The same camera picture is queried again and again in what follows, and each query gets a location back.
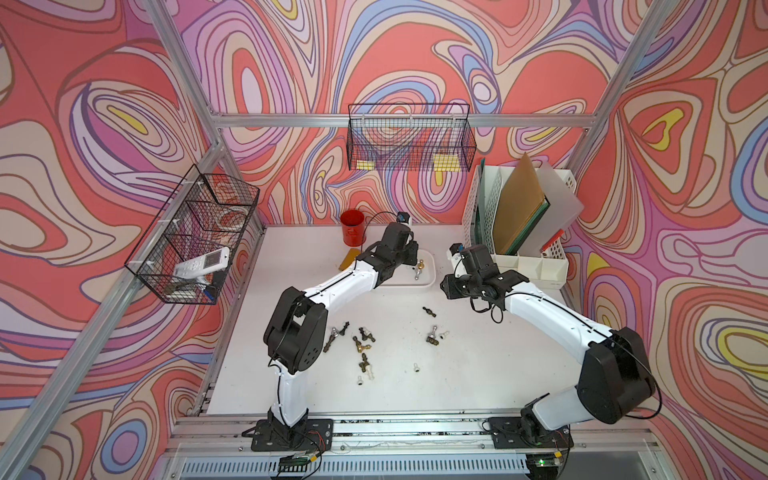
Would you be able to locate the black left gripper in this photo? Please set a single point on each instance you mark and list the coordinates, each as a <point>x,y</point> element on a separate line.
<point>410,247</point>

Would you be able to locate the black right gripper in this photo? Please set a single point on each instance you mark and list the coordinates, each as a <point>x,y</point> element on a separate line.
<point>449,289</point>

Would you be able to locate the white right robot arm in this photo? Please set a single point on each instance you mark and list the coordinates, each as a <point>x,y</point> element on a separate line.
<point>615,377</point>

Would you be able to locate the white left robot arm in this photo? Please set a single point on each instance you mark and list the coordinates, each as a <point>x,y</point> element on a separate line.
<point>296,331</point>

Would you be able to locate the white storage box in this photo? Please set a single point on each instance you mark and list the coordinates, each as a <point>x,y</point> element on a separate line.
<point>422,275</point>

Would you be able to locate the dark silver chess piece left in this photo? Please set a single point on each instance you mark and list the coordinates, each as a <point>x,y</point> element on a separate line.
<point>334,334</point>

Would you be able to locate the green folder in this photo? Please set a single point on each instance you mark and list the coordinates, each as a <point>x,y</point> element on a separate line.
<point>528,227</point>

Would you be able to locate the yellow sponge pad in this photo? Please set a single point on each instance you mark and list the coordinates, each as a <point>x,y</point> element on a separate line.
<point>350,259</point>

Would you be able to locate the red metal cup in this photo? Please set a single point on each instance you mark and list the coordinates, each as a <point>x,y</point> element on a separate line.
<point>353,227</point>

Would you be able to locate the white file organizer rack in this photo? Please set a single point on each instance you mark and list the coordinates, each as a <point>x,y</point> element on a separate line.
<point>541,257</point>

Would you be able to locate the brown cardboard folder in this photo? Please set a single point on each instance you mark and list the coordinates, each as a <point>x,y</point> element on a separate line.
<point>521,206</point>

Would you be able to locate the grey plastic sheet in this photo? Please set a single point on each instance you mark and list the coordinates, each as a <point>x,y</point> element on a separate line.
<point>559,187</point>

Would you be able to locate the white remote control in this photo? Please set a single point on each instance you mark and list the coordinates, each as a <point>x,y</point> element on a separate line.
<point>203,265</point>

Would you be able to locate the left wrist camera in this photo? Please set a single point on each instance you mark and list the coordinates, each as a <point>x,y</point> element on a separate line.
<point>404,218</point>

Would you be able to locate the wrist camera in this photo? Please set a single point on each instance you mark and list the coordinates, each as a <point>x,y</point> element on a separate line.
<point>404,218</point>
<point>456,256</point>

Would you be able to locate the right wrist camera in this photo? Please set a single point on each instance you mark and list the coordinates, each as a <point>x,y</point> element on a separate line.
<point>456,256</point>

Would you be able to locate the black wire basket back wall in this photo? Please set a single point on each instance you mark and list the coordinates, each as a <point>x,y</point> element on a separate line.
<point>399,136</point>

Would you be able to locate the black wire basket wall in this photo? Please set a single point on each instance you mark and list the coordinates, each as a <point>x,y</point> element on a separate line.
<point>206,211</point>
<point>399,136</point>

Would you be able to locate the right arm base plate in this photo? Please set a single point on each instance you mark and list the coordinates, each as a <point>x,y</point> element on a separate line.
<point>508,433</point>

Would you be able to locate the black wire basket left wall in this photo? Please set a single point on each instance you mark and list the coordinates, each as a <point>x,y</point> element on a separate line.
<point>206,211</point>

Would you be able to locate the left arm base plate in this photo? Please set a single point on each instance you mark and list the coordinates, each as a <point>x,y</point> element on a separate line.
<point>311,434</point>

